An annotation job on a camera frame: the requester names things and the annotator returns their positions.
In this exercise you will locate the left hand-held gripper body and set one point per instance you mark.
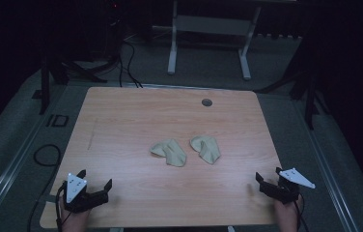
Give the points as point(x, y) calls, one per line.
point(73, 188)

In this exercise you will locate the beige sock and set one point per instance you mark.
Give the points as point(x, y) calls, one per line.
point(208, 149)
point(171, 153)

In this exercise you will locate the person's left hand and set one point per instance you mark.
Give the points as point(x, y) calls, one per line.
point(73, 222)

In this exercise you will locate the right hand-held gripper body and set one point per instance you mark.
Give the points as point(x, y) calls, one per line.
point(285, 190)

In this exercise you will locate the black tripod stand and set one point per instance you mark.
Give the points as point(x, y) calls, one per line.
point(50, 71)
point(308, 83)

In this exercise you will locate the metal floor rail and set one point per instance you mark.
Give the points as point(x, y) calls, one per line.
point(15, 164)
point(330, 174)

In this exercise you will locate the white metal desk frame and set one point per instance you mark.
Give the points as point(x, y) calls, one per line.
point(210, 25)

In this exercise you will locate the person's right hand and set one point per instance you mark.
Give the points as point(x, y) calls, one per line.
point(285, 216)

